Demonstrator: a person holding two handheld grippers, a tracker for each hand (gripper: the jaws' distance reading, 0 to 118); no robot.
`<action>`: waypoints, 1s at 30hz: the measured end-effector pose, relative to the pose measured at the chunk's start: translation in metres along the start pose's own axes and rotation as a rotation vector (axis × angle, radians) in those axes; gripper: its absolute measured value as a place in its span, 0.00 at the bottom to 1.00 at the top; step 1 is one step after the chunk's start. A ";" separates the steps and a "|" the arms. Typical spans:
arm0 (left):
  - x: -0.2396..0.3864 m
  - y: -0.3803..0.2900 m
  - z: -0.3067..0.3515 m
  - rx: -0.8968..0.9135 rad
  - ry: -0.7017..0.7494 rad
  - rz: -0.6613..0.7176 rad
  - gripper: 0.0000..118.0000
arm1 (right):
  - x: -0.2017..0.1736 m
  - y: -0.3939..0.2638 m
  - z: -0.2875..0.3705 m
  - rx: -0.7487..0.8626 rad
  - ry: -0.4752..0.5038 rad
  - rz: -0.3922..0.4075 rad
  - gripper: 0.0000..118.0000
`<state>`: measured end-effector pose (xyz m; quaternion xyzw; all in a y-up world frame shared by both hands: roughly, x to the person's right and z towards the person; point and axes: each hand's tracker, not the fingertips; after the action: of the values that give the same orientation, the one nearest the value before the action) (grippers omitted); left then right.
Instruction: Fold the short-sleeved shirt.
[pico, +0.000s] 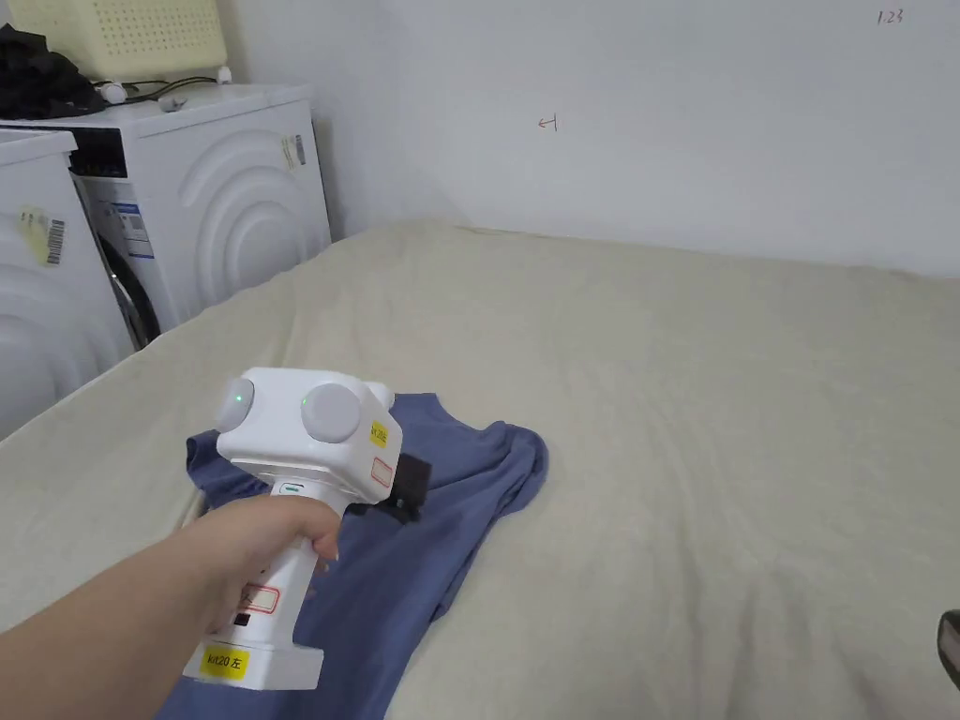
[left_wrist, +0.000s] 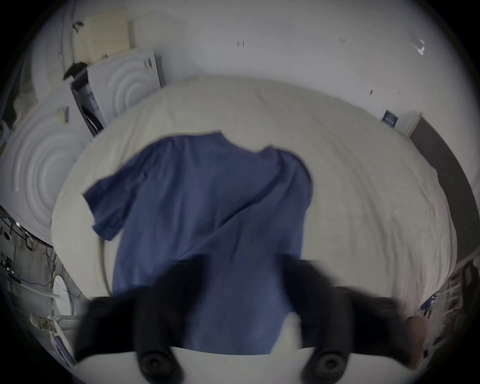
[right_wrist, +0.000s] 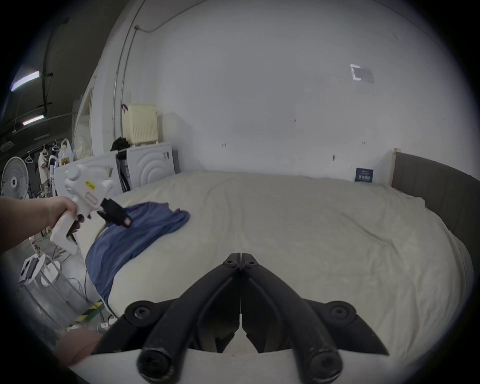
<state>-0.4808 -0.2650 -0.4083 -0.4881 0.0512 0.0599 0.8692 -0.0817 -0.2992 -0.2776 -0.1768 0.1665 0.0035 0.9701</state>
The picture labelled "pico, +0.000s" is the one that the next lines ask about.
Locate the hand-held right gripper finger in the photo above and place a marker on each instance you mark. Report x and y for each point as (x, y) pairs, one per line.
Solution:
(951, 649)

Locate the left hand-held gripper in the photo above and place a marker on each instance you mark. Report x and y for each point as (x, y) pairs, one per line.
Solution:
(300, 450)

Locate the dark blue shirt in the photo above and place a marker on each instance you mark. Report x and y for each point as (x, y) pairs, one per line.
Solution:
(420, 555)

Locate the person's left forearm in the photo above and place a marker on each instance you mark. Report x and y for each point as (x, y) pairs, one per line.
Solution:
(90, 645)

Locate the person's left hand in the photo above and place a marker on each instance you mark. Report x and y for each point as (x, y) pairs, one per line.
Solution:
(247, 540)

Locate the white washing machine with basket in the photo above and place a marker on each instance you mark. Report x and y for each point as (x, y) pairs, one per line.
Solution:
(225, 202)

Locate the bed with beige sheet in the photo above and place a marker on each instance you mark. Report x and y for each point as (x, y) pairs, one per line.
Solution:
(675, 420)

